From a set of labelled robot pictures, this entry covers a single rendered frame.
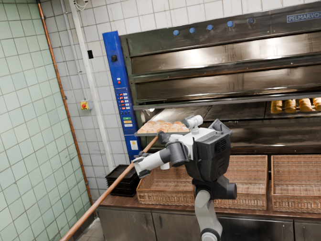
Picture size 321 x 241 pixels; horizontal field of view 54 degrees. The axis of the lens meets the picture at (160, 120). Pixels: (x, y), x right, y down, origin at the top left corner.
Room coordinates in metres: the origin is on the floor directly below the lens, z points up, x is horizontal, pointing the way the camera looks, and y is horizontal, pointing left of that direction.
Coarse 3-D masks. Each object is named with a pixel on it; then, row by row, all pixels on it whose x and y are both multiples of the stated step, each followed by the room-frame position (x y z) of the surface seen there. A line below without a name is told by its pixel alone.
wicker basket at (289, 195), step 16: (272, 160) 2.52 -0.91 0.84; (288, 160) 2.51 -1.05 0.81; (304, 160) 2.47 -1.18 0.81; (320, 160) 2.42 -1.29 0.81; (272, 176) 2.33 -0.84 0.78; (288, 176) 2.48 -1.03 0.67; (304, 176) 2.43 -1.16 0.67; (320, 176) 2.38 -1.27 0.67; (272, 192) 2.17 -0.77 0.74; (288, 192) 2.36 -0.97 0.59; (304, 192) 2.32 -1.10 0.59; (288, 208) 2.11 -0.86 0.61; (304, 208) 2.10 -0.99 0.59; (320, 208) 2.02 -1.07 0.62
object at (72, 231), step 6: (156, 138) 2.59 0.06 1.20; (150, 144) 2.46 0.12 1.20; (144, 150) 2.35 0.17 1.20; (132, 162) 2.16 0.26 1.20; (126, 174) 2.02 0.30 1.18; (120, 180) 1.94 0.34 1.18; (114, 186) 1.86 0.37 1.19; (108, 192) 1.79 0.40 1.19; (102, 198) 1.72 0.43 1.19; (96, 204) 1.66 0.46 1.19; (90, 210) 1.61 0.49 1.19; (84, 216) 1.55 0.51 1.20; (78, 222) 1.50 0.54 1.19; (72, 228) 1.46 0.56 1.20; (78, 228) 1.48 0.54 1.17; (66, 234) 1.41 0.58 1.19; (72, 234) 1.43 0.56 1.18; (60, 240) 1.37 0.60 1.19; (66, 240) 1.38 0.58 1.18
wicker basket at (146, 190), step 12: (156, 168) 3.00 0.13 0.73; (180, 168) 2.90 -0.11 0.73; (144, 180) 2.79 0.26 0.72; (156, 180) 2.98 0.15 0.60; (168, 180) 2.92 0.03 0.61; (180, 180) 2.87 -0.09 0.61; (144, 192) 2.59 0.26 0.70; (156, 192) 2.54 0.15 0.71; (168, 192) 2.50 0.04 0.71; (180, 192) 2.46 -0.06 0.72; (192, 192) 2.42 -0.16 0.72; (156, 204) 2.55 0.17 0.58; (168, 204) 2.51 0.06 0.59; (180, 204) 2.46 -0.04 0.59; (192, 204) 2.42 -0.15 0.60
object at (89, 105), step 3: (87, 99) 3.32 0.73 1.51; (90, 99) 3.31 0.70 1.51; (81, 102) 3.29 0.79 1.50; (84, 102) 3.27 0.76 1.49; (87, 102) 3.26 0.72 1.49; (90, 102) 3.30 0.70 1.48; (81, 105) 3.29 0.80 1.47; (87, 105) 3.26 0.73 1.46; (90, 105) 3.29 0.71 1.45; (81, 108) 3.30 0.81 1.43; (84, 108) 3.28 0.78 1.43; (87, 108) 3.26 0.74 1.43; (90, 108) 3.28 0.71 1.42
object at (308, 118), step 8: (224, 120) 2.81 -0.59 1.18; (232, 120) 2.77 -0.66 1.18; (240, 120) 2.73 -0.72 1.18; (248, 120) 2.69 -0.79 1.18; (256, 120) 2.66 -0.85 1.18; (264, 120) 2.63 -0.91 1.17; (272, 120) 2.60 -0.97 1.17; (280, 120) 2.58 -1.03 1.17; (288, 120) 2.55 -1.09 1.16; (296, 120) 2.53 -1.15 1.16; (304, 120) 2.50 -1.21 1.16; (312, 120) 2.48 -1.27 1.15; (320, 120) 2.45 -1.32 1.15
